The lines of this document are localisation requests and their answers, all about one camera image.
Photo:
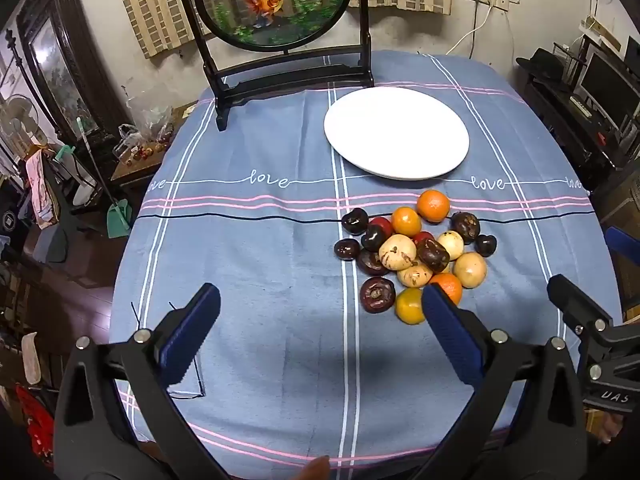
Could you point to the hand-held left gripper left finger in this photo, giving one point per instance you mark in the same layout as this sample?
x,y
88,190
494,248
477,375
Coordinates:
x,y
192,330

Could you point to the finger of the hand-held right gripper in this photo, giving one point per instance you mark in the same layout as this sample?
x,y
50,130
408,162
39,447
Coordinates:
x,y
575,300

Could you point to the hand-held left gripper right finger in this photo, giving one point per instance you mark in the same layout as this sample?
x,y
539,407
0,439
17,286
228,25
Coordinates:
x,y
450,335

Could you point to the orange mandarin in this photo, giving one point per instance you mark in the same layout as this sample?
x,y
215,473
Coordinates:
x,y
433,205
448,285

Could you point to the green-tinged yellow mandarin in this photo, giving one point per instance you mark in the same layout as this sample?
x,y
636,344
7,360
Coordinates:
x,y
409,306

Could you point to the pale tan potato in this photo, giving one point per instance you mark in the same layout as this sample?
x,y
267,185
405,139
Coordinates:
x,y
397,252
470,269
451,242
414,275

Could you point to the large dark brown water chestnut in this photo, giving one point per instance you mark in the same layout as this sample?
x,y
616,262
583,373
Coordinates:
x,y
377,294

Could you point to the red cherry tomato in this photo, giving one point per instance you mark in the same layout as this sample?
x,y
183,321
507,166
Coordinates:
x,y
382,224
424,236

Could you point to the group of dark chestnuts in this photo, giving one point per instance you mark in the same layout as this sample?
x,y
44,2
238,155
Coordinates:
x,y
466,226

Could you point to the small orange tomato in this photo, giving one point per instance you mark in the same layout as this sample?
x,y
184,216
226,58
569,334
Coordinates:
x,y
406,221

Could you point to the white round plate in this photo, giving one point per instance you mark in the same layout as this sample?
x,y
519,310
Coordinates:
x,y
395,132

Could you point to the person's right hand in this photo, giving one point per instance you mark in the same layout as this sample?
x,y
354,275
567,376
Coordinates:
x,y
611,430

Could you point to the blue striped tablecloth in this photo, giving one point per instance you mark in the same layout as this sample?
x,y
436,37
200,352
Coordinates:
x,y
260,270

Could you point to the brown cardboard box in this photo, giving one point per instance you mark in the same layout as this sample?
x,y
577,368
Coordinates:
x,y
620,200

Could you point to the black desk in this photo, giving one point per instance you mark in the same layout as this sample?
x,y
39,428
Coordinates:
x,y
565,130

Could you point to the small wooden side table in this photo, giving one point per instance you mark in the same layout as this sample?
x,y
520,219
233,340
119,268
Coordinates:
x,y
145,162

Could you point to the red cloth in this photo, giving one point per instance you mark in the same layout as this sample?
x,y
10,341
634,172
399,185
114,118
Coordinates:
x,y
35,420

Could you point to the pink cloth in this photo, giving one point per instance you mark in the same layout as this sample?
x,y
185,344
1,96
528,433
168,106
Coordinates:
x,y
37,185

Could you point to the black computer monitor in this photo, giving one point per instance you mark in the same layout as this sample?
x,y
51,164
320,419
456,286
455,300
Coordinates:
x,y
607,90

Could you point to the black bag with round logo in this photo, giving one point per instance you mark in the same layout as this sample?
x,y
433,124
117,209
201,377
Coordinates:
x,y
7,220

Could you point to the clear plastic bag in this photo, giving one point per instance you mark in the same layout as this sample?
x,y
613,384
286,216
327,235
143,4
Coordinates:
x,y
147,117

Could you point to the black hat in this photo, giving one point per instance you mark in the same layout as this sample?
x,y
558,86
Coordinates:
x,y
542,62

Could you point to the white electric fan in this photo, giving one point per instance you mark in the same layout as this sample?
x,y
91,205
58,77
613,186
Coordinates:
x,y
20,115

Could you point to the dark carved wooden cabinet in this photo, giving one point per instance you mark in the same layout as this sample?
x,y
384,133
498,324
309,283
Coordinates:
x,y
65,60

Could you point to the beige checked curtain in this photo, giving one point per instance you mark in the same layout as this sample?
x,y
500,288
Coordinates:
x,y
150,5

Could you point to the round goldfish table screen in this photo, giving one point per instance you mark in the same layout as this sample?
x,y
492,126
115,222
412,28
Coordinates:
x,y
270,5

